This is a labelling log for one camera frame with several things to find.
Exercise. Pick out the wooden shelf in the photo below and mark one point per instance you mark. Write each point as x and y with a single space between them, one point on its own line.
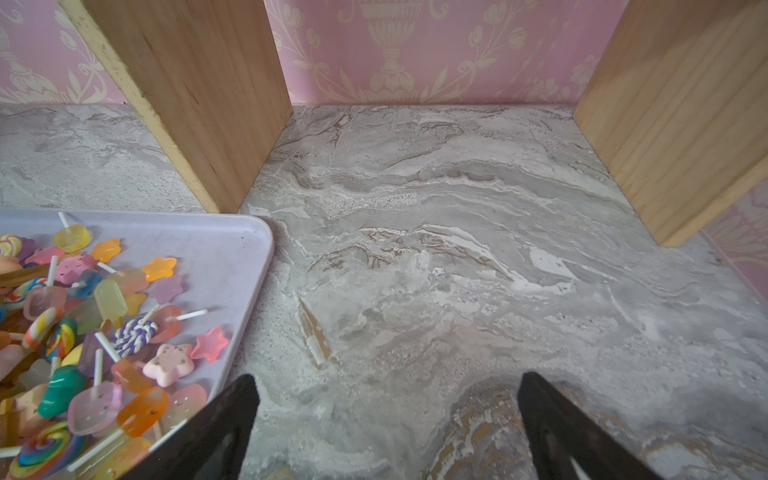
676 109

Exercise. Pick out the lilac plastic tray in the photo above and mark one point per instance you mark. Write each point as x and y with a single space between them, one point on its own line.
222 260

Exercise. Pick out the pile of colourful candies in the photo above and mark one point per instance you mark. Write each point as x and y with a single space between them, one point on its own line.
94 373

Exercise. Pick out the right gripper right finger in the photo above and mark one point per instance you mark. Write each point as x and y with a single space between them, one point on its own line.
565 443

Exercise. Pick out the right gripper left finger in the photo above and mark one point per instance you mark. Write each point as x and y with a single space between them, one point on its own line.
212 445

